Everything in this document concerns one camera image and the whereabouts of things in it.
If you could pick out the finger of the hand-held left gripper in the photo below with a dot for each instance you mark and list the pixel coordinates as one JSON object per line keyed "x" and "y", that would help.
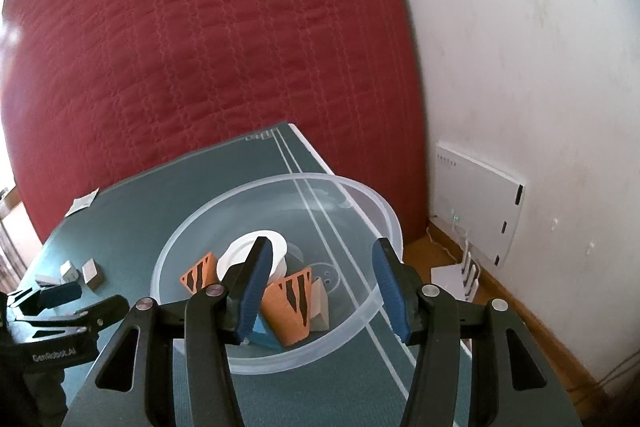
{"x": 100, "y": 309}
{"x": 60, "y": 294}

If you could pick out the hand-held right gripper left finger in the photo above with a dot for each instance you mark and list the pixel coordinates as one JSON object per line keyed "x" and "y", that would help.
{"x": 255, "y": 292}

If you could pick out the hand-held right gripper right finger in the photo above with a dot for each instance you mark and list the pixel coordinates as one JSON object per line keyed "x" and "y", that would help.
{"x": 392, "y": 297}

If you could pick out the white cube block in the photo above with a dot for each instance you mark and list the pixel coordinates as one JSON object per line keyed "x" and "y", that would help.
{"x": 69, "y": 271}

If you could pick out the grey-brown rectangular block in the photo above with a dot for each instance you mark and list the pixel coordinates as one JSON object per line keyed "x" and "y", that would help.
{"x": 92, "y": 274}

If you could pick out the orange tiger-striped triangular block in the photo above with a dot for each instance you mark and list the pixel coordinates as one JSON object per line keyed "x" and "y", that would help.
{"x": 200, "y": 274}
{"x": 287, "y": 307}

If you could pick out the white round plastic lid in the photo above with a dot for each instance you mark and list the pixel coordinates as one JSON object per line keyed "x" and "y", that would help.
{"x": 235, "y": 254}

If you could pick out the blue triangular block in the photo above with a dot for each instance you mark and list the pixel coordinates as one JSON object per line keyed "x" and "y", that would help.
{"x": 265, "y": 336}

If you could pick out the large beige triangular block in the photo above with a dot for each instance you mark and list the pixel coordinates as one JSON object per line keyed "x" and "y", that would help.
{"x": 319, "y": 307}

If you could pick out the clear plastic bowl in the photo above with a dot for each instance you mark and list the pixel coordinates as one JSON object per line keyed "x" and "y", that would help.
{"x": 330, "y": 217}

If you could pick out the white flat block on top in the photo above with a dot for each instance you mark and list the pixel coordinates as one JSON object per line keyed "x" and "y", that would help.
{"x": 47, "y": 279}

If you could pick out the white router with antennas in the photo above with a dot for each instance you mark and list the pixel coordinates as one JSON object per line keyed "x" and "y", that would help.
{"x": 450, "y": 279}

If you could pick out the white paper sheet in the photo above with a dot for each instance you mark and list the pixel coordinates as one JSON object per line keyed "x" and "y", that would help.
{"x": 82, "y": 203}

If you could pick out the red quilted blanket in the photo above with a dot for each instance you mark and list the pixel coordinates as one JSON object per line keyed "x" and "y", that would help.
{"x": 200, "y": 32}

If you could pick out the white wall box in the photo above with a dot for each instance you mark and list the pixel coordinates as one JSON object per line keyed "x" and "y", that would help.
{"x": 475, "y": 197}

